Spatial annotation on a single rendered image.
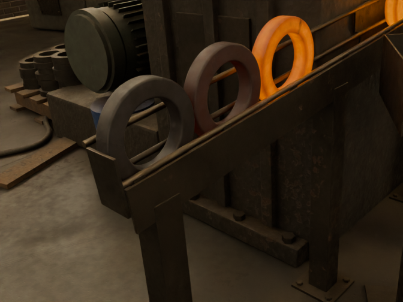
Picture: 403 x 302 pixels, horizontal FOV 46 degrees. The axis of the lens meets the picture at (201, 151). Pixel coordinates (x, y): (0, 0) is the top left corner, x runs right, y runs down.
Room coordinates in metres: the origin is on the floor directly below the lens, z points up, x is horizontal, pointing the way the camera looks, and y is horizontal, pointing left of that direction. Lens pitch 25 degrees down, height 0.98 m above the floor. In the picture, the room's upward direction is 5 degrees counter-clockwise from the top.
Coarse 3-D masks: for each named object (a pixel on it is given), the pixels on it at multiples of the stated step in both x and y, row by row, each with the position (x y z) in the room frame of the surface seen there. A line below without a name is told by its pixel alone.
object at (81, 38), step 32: (128, 0) 2.32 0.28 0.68; (64, 32) 2.26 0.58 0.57; (96, 32) 2.06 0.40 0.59; (128, 32) 2.13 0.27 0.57; (96, 64) 2.10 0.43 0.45; (128, 64) 2.10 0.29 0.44; (64, 96) 2.31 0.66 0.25; (96, 96) 2.26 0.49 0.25; (64, 128) 2.31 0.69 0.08; (128, 128) 1.89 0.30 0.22
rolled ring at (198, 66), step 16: (208, 48) 0.84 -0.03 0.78; (224, 48) 0.84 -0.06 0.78; (240, 48) 0.87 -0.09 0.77; (192, 64) 0.82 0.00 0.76; (208, 64) 0.81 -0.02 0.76; (240, 64) 0.87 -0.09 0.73; (256, 64) 0.90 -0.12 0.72; (192, 80) 0.80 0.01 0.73; (208, 80) 0.81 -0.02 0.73; (240, 80) 0.90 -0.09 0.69; (256, 80) 0.90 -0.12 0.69; (192, 96) 0.79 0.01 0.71; (240, 96) 0.90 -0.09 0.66; (256, 96) 0.90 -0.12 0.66; (208, 112) 0.80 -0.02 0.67; (208, 128) 0.80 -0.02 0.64
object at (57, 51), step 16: (64, 48) 3.12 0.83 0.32; (32, 64) 2.84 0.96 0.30; (48, 64) 2.66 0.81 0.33; (64, 64) 2.47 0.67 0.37; (32, 80) 2.83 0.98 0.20; (48, 80) 2.66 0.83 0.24; (64, 80) 2.48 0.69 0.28; (16, 96) 2.96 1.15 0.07; (32, 96) 2.70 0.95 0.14; (48, 112) 2.64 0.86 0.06
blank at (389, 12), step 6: (390, 0) 1.30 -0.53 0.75; (396, 0) 1.29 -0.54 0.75; (402, 0) 1.31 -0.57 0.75; (390, 6) 1.30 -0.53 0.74; (396, 6) 1.29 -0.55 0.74; (402, 6) 1.31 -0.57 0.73; (390, 12) 1.30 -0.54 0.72; (396, 12) 1.29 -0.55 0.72; (402, 12) 1.32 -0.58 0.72; (390, 18) 1.31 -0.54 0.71; (396, 18) 1.30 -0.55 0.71; (390, 24) 1.32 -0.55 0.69
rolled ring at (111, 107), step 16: (128, 80) 0.73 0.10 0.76; (144, 80) 0.72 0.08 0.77; (160, 80) 0.74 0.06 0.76; (112, 96) 0.70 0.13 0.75; (128, 96) 0.69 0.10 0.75; (144, 96) 0.71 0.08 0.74; (160, 96) 0.73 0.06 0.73; (176, 96) 0.76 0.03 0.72; (112, 112) 0.67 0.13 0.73; (128, 112) 0.69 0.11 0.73; (176, 112) 0.76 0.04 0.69; (192, 112) 0.78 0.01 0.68; (112, 128) 0.67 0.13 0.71; (176, 128) 0.77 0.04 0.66; (192, 128) 0.77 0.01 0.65; (112, 144) 0.66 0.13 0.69; (176, 144) 0.75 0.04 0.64; (128, 160) 0.68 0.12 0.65; (128, 176) 0.68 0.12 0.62
